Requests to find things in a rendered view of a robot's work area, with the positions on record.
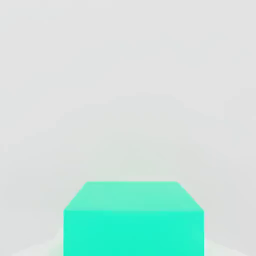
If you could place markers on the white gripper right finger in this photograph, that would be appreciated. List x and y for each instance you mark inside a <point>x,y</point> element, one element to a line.
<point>215,251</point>

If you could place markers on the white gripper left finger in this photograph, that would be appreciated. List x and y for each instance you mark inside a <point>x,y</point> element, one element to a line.
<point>50,249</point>

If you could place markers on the small turquoise cube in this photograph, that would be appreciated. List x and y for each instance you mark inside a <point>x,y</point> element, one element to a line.
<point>133,230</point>

